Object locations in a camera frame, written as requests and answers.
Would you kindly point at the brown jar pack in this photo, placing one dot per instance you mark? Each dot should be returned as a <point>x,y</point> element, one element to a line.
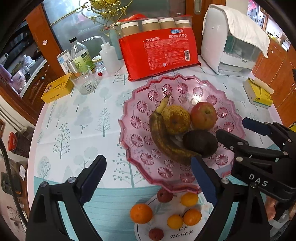
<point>140,23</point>

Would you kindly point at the teal striped placemat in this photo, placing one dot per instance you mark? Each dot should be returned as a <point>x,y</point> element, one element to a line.
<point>121,187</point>

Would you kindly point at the white squeeze wash bottle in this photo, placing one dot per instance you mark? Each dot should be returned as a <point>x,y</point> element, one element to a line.
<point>108,55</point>

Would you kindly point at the small white blue carton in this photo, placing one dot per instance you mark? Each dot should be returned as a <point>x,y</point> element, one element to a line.
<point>63,58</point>

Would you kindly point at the overripe brown banana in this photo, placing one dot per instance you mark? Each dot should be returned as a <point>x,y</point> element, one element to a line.
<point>162,140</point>

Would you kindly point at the red paper cup package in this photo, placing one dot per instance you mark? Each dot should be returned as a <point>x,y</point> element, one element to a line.
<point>154,52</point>

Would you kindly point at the dark green avocado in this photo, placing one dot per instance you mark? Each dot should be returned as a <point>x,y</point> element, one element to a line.
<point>201,142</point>

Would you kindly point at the orange wooden cabinet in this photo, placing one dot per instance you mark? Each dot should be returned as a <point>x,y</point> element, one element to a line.
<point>277,71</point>

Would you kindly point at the yellow cardboard box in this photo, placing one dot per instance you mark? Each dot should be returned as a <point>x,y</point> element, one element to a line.
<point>58,88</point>

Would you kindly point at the orange tangerine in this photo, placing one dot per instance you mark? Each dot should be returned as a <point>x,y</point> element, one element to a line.
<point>192,217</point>
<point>141,213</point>

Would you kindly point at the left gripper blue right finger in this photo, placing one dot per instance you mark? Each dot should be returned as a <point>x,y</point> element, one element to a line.
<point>207,179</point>

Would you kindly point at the tree pattern tablecloth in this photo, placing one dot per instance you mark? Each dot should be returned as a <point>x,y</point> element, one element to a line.
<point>82,119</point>

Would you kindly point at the white cloth on appliance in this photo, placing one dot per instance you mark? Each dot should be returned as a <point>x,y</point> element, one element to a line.
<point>242,27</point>

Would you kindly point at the small yellow kumquat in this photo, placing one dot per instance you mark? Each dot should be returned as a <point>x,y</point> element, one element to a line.
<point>189,199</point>
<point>175,222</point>

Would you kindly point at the white countertop appliance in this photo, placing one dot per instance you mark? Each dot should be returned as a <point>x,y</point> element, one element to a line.
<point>223,52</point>

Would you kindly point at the red lidded bin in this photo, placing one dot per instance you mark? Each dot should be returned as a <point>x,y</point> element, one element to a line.
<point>12,142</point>

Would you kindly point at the clear bottle green label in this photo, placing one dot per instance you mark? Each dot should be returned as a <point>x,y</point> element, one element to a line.
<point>81,56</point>

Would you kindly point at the red apple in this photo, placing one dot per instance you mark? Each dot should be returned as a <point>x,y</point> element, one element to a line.
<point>203,116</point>

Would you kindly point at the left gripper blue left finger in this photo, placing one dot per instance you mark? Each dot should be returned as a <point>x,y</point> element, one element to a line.
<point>89,179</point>

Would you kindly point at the yellow pear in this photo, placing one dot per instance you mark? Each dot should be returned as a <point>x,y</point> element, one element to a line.
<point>177,119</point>

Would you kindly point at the small red fruit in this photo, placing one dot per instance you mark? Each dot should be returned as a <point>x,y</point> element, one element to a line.
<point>164,196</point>
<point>156,234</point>

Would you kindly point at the glass door gold ornament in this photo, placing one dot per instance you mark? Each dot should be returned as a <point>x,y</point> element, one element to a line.
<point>83,19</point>

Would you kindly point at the yellow tissue pack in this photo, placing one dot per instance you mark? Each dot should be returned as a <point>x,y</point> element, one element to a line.
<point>258,92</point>

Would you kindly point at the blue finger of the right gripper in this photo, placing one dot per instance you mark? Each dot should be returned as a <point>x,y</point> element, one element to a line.
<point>256,126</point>
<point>229,140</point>

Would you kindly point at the clear drinking glass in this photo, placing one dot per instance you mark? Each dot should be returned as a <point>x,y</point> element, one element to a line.
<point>85,83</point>

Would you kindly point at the small glass jar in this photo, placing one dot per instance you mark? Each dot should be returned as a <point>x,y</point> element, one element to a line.
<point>99,65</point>

